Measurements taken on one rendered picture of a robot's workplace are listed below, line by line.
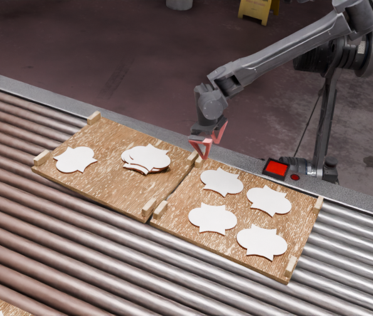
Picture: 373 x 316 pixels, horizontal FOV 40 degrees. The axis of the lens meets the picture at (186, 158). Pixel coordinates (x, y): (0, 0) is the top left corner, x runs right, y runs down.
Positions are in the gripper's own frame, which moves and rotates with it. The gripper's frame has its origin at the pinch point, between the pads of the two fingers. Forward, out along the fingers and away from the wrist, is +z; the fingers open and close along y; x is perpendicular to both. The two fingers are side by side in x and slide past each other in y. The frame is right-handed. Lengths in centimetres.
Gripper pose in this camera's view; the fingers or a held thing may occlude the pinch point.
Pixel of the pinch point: (210, 148)
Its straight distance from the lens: 151.5
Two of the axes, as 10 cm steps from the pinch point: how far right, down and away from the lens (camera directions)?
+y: 4.2, -5.1, 7.5
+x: -9.0, -1.3, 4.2
